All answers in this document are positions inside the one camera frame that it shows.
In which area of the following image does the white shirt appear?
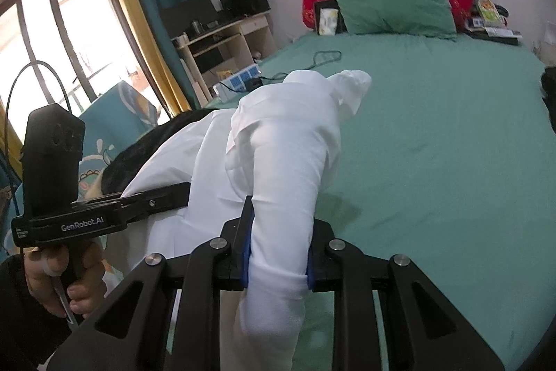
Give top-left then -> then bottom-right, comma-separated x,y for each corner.
106,70 -> 371,370

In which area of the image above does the person's left hand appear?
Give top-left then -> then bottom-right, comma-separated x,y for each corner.
24,241 -> 106,317

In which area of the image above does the black garment pile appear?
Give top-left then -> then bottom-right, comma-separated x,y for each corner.
97,108 -> 214,196

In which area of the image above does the teal patterned cushion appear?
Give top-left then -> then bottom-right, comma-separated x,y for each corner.
1,81 -> 158,263

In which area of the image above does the white blue power strip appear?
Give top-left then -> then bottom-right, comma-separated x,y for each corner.
213,64 -> 261,102

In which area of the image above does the green bed sheet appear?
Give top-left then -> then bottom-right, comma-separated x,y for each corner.
203,29 -> 556,371

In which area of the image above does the wooden desk shelf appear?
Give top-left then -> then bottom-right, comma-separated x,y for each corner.
173,10 -> 278,107

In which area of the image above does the black speaker monitor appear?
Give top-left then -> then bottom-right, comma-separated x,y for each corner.
158,0 -> 272,40

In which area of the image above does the green pillow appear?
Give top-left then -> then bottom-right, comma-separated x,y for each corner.
335,0 -> 457,40

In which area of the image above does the black bag on floor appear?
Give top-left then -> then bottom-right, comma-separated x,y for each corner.
541,67 -> 556,126

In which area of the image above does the books and items stack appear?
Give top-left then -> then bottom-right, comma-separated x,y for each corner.
464,0 -> 522,46

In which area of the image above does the black camera cable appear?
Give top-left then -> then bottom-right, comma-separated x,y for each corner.
3,60 -> 73,211

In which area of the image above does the window with frame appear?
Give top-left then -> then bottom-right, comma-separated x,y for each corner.
0,0 -> 151,146

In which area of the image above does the black charger with cable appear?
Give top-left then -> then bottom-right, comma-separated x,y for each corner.
245,49 -> 343,90

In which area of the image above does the black picture frame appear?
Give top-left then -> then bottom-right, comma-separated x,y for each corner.
314,0 -> 347,36

